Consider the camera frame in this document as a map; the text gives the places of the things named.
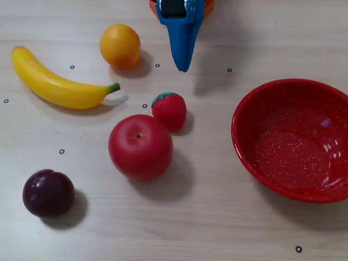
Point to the yellow toy banana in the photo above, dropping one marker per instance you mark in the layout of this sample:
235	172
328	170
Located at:
54	87

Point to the blue gripper black motor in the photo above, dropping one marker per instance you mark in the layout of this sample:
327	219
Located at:
181	30

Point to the red toy strawberry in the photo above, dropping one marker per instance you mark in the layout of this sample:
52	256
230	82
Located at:
170	111

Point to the toy orange fruit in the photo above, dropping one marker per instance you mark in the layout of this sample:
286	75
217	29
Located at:
120	46

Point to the dark purple toy plum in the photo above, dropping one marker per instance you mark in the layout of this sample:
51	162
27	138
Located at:
48	193

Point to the red speckled bowl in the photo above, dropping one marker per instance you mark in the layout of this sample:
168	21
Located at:
288	152

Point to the red toy apple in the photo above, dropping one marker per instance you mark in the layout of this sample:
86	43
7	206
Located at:
140	148

